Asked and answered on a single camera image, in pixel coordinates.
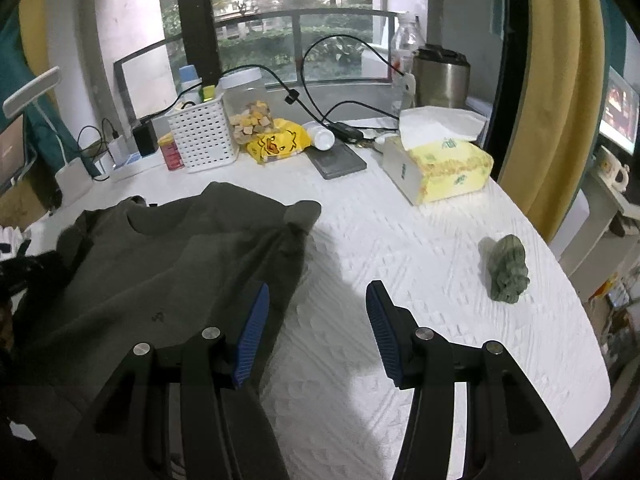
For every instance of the cardboard box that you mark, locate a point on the cardboard box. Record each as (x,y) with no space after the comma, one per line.
(20,205)

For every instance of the white cartoon mug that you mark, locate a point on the white cartoon mug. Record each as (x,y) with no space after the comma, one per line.
(612,167)

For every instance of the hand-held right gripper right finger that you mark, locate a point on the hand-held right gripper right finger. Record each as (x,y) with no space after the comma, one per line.
(382,330)

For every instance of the clear water bottle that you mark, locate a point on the clear water bottle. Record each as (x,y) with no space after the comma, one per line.
(407,40)

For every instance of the pink yellow-lidded jar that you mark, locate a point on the pink yellow-lidded jar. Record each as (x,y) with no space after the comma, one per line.
(171,152)

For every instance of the clear snack jar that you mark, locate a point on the clear snack jar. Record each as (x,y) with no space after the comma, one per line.
(245,95)

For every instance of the teal curtain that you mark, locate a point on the teal curtain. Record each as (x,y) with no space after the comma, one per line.
(47,132)
(607,35)

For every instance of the dark grey flat device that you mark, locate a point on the dark grey flat device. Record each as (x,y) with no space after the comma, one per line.
(335,160)

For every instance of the tablet in plastic bag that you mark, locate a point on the tablet in plastic bag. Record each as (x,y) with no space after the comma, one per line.
(10,155)

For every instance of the white charger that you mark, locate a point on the white charger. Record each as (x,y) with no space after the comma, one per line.
(119,152)

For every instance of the steel thermos cup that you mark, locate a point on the steel thermos cup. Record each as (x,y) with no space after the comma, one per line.
(440,85)

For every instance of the black charger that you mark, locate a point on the black charger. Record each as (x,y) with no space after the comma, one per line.
(145,137)

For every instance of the computer monitor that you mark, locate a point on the computer monitor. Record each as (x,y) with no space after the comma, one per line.
(622,110)

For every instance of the yellow tissue pack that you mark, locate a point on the yellow tissue pack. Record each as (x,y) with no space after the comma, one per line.
(450,170)

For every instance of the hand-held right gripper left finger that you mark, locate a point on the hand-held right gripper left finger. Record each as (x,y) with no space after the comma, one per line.
(252,330)

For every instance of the white shelf unit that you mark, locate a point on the white shelf unit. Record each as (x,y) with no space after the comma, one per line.
(595,220)

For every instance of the yellow duck snack bag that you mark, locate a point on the yellow duck snack bag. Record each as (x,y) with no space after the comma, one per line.
(280,142)

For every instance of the olive green shirt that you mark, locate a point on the olive green shirt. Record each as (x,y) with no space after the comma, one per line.
(150,270)

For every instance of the blue capped bottle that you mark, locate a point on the blue capped bottle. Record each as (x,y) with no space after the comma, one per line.
(189,80)

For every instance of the white power strip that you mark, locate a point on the white power strip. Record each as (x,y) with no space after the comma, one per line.
(125,167)

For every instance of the white plastic basket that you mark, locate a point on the white plastic basket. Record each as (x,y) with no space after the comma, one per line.
(200,135)

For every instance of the white desk lamp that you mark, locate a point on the white desk lamp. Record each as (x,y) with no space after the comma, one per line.
(30,92)

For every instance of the metal keys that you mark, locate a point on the metal keys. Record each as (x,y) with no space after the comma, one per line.
(372,141)

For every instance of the white pill bottle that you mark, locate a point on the white pill bottle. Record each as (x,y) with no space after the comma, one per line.
(320,136)

